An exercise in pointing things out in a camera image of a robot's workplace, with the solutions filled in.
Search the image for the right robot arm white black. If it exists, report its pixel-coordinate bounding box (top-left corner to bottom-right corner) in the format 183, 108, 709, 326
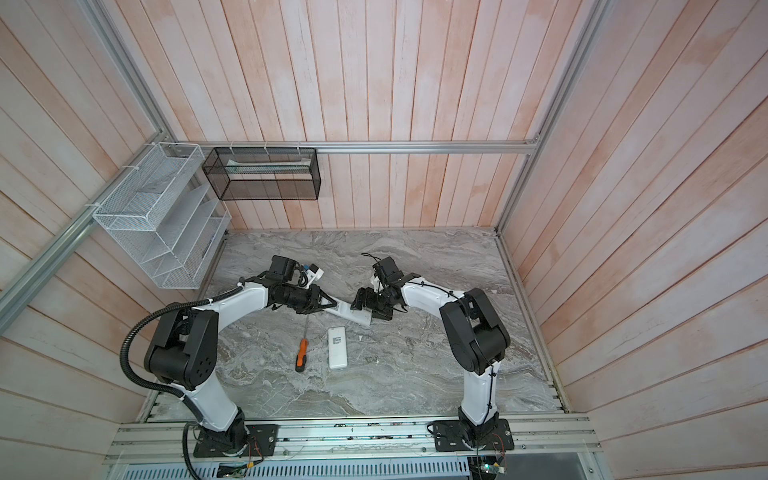
352, 257, 511, 448

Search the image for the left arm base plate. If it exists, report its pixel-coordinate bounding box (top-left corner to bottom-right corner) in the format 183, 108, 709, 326
193, 424, 279, 458

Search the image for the long white remote control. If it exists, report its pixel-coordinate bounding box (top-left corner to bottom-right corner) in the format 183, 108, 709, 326
323, 299, 372, 327

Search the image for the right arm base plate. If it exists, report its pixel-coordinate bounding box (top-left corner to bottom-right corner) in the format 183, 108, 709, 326
427, 418, 515, 453

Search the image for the left aluminium wall rail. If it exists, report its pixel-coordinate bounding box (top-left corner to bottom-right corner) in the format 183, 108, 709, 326
1, 130, 168, 334

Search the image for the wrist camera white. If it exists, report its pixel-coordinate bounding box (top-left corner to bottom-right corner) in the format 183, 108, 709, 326
299, 264, 324, 288
370, 274, 387, 294

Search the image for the black corrugated cable conduit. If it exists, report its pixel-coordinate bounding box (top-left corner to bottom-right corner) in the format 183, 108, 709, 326
118, 284, 247, 480

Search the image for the horizontal aluminium wall rail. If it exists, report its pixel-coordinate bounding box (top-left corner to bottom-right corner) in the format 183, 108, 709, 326
172, 140, 538, 155

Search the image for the short white remote control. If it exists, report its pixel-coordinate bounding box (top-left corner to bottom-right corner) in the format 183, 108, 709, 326
327, 327, 348, 370

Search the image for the white wire mesh shelf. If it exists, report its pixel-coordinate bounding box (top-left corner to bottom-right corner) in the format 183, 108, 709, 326
94, 143, 231, 290

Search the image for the orange handled screwdriver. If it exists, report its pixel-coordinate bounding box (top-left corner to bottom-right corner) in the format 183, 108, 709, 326
294, 318, 310, 373

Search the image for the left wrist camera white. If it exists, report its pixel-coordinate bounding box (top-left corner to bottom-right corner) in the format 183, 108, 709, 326
299, 264, 324, 288

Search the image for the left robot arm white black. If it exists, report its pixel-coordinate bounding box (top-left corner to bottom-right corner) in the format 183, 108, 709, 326
144, 255, 339, 448

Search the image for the black wire mesh basket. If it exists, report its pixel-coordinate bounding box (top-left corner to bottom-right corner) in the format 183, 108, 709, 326
202, 146, 322, 201

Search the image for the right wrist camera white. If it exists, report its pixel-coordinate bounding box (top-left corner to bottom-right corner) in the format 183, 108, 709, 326
370, 274, 387, 294

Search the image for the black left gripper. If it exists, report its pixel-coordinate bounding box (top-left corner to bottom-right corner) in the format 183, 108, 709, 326
277, 284, 337, 314

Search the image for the aluminium rail base frame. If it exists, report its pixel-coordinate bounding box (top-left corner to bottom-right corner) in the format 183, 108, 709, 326
104, 412, 612, 479

